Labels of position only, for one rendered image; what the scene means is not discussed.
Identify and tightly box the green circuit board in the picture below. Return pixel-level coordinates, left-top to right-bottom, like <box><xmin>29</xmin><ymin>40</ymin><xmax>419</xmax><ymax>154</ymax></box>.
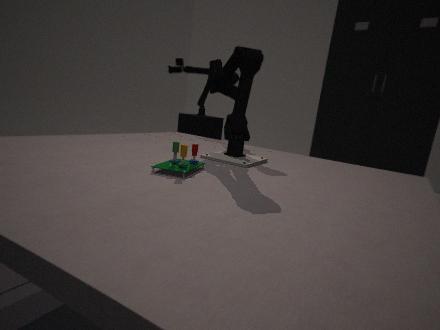
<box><xmin>151</xmin><ymin>141</ymin><xmax>205</xmax><ymax>178</ymax></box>

